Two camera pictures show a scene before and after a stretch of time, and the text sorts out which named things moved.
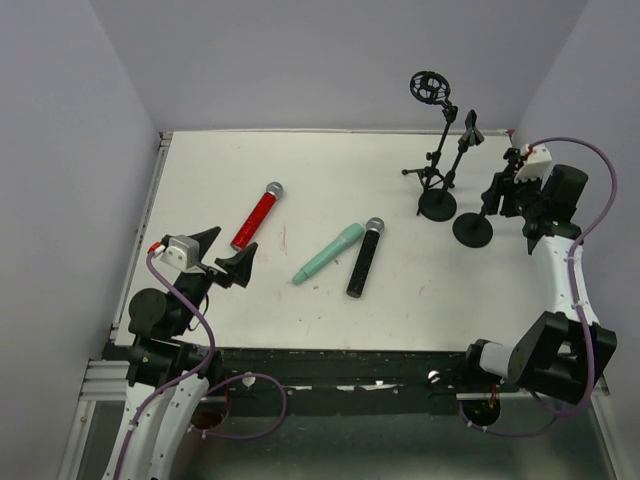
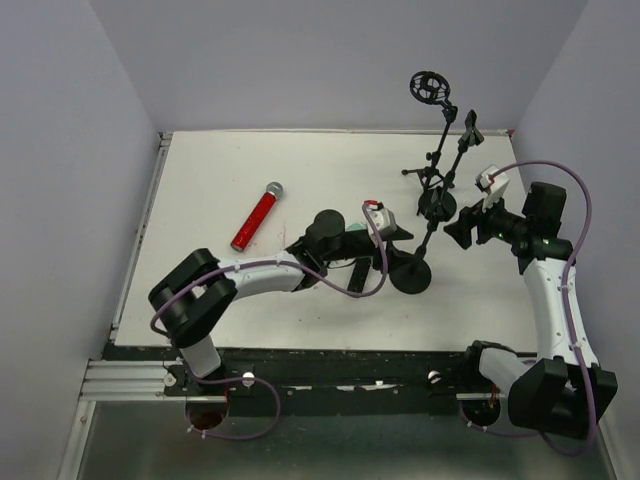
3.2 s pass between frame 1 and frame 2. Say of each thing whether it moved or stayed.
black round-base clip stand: stayed
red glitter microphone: stayed
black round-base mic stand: moved
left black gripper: moved
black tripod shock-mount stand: stayed
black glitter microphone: stayed
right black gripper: moved
